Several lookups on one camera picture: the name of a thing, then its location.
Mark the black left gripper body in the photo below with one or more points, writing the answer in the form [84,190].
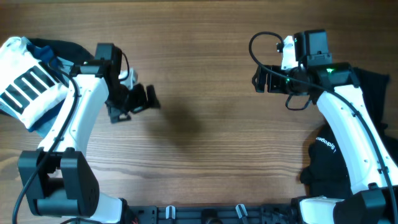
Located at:
[124,100]

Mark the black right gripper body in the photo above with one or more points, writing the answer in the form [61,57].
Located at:
[265,80]

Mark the white t-shirt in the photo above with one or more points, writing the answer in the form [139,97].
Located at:
[19,86]

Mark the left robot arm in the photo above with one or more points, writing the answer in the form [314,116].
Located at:
[57,179]

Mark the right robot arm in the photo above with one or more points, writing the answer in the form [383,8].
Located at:
[372,173]

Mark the folded black garment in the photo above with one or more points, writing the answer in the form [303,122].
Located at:
[66,50]

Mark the folded grey shirt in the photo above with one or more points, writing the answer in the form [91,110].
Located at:
[45,123]

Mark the black printed t-shirt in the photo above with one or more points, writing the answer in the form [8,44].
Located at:
[327,174]

